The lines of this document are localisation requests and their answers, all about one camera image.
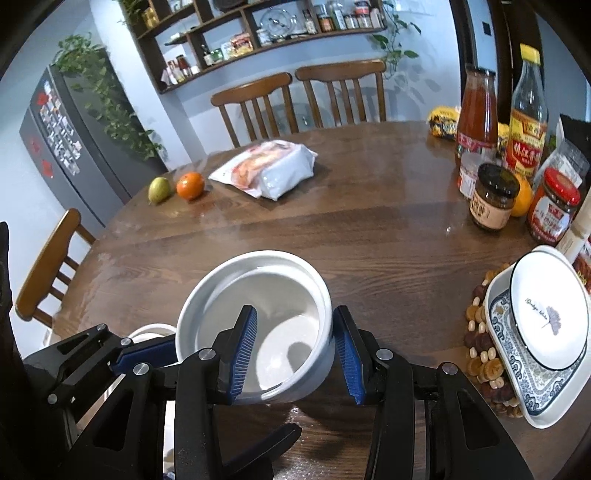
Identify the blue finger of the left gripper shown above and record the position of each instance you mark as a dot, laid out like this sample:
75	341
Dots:
157	352

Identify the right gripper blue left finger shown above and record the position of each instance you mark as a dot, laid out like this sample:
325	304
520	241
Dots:
239	351

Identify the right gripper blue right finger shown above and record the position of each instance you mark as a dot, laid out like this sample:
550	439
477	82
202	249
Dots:
352	353

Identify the small white ramekin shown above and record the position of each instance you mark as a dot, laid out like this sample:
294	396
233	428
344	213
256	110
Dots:
293	349

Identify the black chair with jacket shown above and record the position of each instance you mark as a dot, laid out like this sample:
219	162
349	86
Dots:
12	372

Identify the side wooden chair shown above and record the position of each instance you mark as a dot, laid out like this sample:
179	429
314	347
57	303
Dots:
47	268

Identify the wooden bead trivet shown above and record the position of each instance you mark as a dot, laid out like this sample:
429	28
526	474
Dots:
484	366

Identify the green pear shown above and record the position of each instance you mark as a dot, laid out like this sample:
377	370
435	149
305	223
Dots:
159	190

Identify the orange tangerine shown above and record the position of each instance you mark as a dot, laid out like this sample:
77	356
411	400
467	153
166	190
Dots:
190	186

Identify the white snack bag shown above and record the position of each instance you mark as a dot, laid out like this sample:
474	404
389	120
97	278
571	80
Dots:
269	169

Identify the grey refrigerator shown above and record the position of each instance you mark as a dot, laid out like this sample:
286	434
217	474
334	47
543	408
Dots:
81	164

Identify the right patterned rectangular plate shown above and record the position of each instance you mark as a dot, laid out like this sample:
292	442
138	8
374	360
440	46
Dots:
544	395

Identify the white oval floral dish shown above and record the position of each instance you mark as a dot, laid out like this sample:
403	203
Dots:
550	308

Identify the dark lid sauce jar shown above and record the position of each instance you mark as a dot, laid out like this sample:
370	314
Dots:
494	197

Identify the small white lid jar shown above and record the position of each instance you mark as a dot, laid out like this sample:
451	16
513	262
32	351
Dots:
470	163

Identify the orange fruit behind jars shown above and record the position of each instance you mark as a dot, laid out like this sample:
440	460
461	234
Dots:
524	198

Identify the red lid chili jar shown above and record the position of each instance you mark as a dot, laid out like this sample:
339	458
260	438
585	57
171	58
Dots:
554	205

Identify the yellow snack packet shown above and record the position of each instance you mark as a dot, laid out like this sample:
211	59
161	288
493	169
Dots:
443	122

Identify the red sauce bottle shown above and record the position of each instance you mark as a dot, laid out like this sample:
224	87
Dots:
477	129

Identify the left wooden chair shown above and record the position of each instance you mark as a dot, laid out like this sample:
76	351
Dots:
253	99

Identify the yellow cap vinegar bottle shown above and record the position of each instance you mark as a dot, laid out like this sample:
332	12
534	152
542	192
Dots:
528	118

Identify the right wooden chair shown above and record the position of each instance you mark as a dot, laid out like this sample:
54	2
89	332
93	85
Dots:
343	83

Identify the right ivy plant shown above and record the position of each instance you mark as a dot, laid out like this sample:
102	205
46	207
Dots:
388	42

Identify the hanging green vine plant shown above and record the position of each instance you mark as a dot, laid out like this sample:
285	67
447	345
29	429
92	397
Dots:
87	63

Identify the wall spice shelf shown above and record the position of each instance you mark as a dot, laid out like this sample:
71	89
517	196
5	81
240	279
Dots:
183	40

